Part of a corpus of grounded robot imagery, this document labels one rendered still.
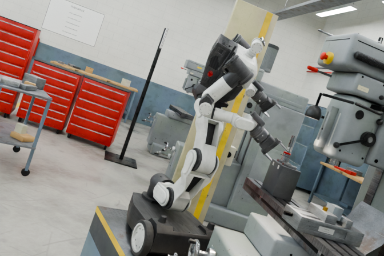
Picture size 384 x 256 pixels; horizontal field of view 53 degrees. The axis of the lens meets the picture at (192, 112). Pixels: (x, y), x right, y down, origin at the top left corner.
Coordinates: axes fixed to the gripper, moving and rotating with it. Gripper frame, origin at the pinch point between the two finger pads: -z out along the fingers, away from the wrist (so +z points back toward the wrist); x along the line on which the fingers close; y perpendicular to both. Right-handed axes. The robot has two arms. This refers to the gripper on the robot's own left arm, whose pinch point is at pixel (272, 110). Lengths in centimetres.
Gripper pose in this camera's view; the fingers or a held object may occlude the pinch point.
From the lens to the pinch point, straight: 280.1
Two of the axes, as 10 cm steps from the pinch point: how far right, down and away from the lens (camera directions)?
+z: -7.1, -6.4, -3.0
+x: 6.9, -5.4, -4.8
